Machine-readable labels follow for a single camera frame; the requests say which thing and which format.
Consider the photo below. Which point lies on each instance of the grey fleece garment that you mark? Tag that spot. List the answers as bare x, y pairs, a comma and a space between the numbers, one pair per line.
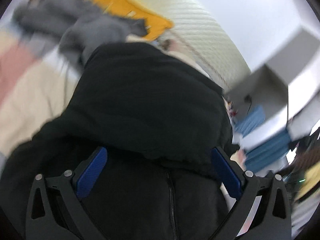
79, 25

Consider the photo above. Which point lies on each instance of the black puffer jacket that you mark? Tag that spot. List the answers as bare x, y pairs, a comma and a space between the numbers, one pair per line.
158, 118

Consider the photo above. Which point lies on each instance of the blue striped pillow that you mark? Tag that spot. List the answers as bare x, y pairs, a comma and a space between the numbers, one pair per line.
253, 119

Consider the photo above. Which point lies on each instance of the patchwork pastel bed quilt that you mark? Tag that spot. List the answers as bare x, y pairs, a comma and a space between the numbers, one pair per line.
34, 90

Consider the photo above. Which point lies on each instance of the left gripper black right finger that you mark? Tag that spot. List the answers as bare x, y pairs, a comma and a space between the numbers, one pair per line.
261, 209

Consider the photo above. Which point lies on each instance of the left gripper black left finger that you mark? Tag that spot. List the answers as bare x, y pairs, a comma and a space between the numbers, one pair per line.
54, 210

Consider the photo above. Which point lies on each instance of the cream quilted headboard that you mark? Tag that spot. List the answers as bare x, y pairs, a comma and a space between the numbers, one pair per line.
200, 34

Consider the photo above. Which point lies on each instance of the yellow cushion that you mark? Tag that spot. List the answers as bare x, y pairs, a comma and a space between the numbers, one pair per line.
155, 24

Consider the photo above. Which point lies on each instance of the grey wall shelf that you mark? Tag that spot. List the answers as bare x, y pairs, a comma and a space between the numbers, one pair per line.
283, 85

